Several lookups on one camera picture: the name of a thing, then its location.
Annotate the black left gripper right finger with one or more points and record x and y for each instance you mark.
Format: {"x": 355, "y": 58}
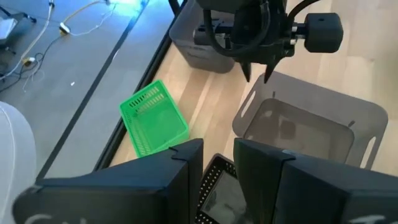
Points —
{"x": 311, "y": 193}

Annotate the grey plastic basket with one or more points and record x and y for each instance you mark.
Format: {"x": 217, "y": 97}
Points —
{"x": 311, "y": 93}
{"x": 186, "y": 46}

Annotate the grey equipment box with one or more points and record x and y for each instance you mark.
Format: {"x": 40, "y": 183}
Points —
{"x": 6, "y": 26}

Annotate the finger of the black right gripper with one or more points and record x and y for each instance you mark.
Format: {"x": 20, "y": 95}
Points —
{"x": 270, "y": 71}
{"x": 246, "y": 71}

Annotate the black metal table frame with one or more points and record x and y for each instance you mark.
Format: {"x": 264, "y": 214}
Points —
{"x": 151, "y": 77}

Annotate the green plastic basket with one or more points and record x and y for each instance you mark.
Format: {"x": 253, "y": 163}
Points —
{"x": 155, "y": 124}

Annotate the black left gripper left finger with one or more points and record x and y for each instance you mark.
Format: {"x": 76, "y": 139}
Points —
{"x": 124, "y": 196}

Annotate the small black perforated basket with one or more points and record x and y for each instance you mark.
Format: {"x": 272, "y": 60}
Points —
{"x": 208, "y": 180}

